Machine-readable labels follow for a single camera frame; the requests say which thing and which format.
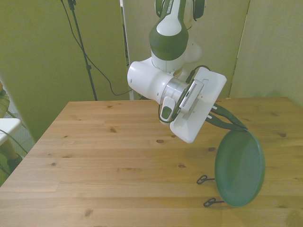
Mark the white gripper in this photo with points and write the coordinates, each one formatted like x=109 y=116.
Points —
x=208 y=94

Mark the dark green round plate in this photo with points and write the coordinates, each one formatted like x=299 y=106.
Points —
x=239 y=170

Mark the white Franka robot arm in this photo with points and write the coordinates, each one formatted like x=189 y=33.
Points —
x=168 y=35

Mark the black tripod pole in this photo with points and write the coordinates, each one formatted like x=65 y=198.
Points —
x=82 y=47

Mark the small white table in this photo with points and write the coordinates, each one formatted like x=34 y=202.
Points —
x=8 y=125

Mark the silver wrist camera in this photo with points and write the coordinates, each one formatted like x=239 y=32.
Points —
x=190 y=97

